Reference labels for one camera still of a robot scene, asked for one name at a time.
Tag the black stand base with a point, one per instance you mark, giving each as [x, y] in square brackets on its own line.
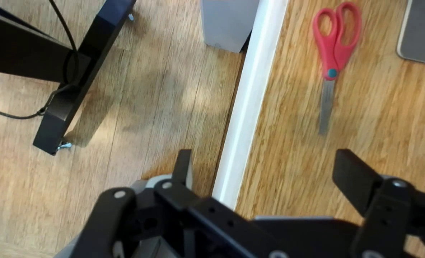
[62, 124]

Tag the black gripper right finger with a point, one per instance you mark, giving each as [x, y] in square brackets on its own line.
[356, 177]

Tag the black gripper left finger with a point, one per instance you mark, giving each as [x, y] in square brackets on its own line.
[112, 220]

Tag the silver leveling foot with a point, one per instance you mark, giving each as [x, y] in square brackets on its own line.
[63, 145]
[131, 16]

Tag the grey box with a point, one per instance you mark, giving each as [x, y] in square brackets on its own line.
[229, 24]

